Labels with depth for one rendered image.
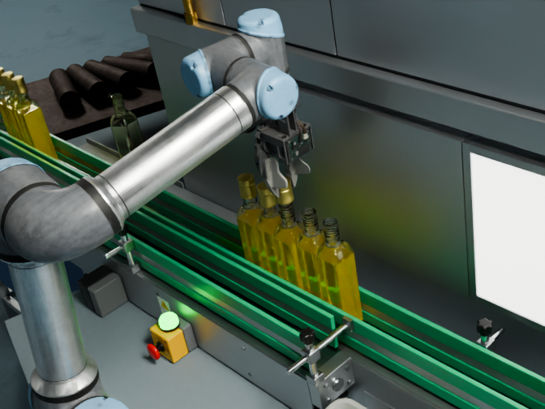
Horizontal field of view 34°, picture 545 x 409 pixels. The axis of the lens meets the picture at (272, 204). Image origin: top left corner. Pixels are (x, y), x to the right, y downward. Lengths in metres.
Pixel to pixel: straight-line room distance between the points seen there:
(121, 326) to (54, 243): 0.91
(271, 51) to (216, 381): 0.77
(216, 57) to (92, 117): 2.76
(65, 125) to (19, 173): 2.83
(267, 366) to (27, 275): 0.59
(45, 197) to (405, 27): 0.65
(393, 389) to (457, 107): 0.55
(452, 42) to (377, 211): 0.42
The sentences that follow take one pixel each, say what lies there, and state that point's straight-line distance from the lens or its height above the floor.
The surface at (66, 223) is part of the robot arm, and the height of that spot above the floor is 1.44.
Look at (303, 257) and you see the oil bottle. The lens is 1.73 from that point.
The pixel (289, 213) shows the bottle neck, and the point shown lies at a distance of 1.72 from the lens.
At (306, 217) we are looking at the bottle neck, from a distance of 1.68.
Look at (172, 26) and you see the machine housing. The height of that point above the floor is 1.38.
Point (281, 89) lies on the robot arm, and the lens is 1.35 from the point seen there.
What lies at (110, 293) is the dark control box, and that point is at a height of 0.81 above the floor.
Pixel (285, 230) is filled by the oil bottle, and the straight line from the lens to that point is 1.73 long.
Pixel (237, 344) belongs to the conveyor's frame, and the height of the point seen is 0.85.
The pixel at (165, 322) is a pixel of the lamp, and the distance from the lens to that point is 1.97.
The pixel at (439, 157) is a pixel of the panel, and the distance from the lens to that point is 1.54.
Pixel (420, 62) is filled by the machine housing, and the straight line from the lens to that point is 1.52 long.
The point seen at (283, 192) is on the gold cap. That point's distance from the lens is 1.69.
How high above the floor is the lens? 2.08
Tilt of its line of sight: 33 degrees down
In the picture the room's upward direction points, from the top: 11 degrees counter-clockwise
